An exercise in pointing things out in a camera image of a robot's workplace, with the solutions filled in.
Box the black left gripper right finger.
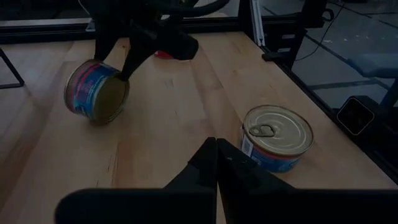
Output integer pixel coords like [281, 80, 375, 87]
[216, 138, 398, 224]

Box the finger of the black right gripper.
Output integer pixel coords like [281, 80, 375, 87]
[94, 26, 121, 61]
[119, 29, 200, 82]

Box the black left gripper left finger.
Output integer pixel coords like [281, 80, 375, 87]
[55, 137, 218, 224]

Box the black square device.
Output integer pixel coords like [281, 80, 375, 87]
[336, 95, 376, 136]

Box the blue padded stool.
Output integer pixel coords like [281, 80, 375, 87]
[346, 52, 398, 110]

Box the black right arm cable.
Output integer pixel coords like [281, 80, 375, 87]
[155, 0, 231, 19]

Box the white metal post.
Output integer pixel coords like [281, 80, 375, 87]
[251, 0, 266, 47]

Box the thin black floor cable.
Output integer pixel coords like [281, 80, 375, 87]
[295, 2, 346, 62]

